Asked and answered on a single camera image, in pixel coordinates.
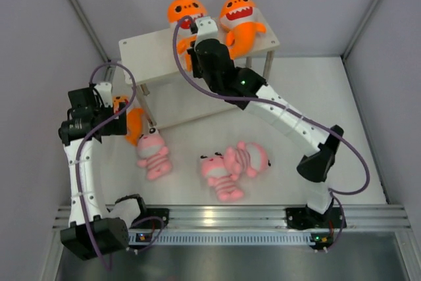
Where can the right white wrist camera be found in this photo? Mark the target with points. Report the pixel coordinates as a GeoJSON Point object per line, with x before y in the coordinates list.
{"type": "Point", "coordinates": [206, 29]}

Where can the pink striped plush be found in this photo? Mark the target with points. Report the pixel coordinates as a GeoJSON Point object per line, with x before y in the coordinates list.
{"type": "Point", "coordinates": [219, 178]}
{"type": "Point", "coordinates": [153, 155]}
{"type": "Point", "coordinates": [247, 158]}

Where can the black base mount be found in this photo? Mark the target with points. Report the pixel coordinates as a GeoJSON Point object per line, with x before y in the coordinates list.
{"type": "Point", "coordinates": [303, 218]}
{"type": "Point", "coordinates": [150, 218]}

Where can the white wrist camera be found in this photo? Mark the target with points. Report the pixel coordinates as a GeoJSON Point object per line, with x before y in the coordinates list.
{"type": "Point", "coordinates": [105, 91]}
{"type": "Point", "coordinates": [206, 29]}

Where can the white two-tier wooden shelf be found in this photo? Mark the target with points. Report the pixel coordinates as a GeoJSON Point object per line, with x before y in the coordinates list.
{"type": "Point", "coordinates": [163, 93]}

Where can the orange shark plush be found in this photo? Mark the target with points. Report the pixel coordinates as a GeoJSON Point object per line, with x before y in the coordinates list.
{"type": "Point", "coordinates": [238, 18]}
{"type": "Point", "coordinates": [134, 119]}
{"type": "Point", "coordinates": [176, 11]}

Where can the aluminium front rail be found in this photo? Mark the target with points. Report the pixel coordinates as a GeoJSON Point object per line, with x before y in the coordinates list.
{"type": "Point", "coordinates": [261, 225]}

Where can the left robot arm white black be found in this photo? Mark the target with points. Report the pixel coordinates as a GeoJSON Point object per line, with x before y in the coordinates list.
{"type": "Point", "coordinates": [93, 229]}

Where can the pink striped plush centre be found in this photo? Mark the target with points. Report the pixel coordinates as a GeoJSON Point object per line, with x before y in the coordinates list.
{"type": "Point", "coordinates": [219, 178]}

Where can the pink striped plush right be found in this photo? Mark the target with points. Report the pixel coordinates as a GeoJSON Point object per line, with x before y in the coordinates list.
{"type": "Point", "coordinates": [247, 158]}

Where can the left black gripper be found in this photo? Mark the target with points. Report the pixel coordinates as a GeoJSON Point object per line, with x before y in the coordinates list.
{"type": "Point", "coordinates": [118, 127]}

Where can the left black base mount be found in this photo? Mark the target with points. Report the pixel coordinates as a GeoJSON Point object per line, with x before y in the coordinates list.
{"type": "Point", "coordinates": [150, 218]}

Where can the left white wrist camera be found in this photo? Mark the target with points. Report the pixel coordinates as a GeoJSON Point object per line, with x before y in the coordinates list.
{"type": "Point", "coordinates": [105, 91]}

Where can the pink striped plush left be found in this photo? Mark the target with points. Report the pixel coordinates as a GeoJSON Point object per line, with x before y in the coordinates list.
{"type": "Point", "coordinates": [153, 155]}

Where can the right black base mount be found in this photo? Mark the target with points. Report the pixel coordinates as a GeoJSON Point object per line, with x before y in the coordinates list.
{"type": "Point", "coordinates": [303, 218]}

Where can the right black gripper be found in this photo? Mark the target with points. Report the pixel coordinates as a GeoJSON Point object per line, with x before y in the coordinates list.
{"type": "Point", "coordinates": [193, 58]}

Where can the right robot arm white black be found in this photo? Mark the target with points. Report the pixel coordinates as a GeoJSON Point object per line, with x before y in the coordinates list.
{"type": "Point", "coordinates": [250, 92]}

